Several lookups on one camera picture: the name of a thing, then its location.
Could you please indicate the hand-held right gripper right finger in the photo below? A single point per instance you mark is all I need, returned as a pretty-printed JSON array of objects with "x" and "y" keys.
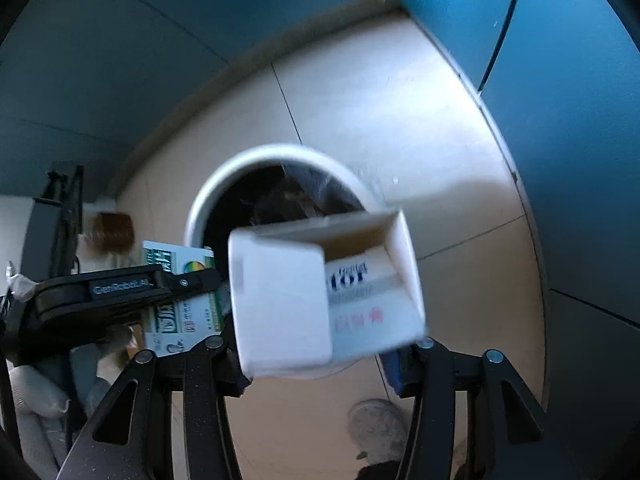
[{"x": 395, "y": 375}]

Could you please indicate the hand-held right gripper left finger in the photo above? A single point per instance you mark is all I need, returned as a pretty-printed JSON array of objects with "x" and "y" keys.
[{"x": 205, "y": 375}]

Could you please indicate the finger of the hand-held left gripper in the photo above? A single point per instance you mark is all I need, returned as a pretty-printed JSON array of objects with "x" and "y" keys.
[{"x": 180, "y": 282}]

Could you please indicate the green white medicine box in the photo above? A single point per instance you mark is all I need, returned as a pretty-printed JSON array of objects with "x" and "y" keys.
[{"x": 195, "y": 315}]

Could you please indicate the dark round trash bin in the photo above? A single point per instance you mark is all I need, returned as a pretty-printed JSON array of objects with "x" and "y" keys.
[{"x": 210, "y": 185}]

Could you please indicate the long white box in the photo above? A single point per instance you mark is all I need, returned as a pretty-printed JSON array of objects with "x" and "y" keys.
[{"x": 280, "y": 305}]

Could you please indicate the person's left forearm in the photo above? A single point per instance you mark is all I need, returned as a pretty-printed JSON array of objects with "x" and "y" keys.
[{"x": 40, "y": 385}]

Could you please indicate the grey fuzzy slipper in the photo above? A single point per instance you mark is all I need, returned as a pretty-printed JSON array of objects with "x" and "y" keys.
[{"x": 377, "y": 425}]

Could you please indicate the brown oil bottle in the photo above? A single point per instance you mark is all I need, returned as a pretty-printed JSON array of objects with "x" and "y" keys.
[{"x": 112, "y": 232}]

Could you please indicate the person's legs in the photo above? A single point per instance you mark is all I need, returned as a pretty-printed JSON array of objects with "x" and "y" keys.
[{"x": 380, "y": 472}]

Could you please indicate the long blue kitchen cabinet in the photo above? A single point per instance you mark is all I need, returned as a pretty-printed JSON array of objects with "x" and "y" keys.
[{"x": 125, "y": 35}]

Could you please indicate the blue stove cabinet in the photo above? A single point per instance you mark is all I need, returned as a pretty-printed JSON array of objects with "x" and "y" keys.
[{"x": 575, "y": 160}]

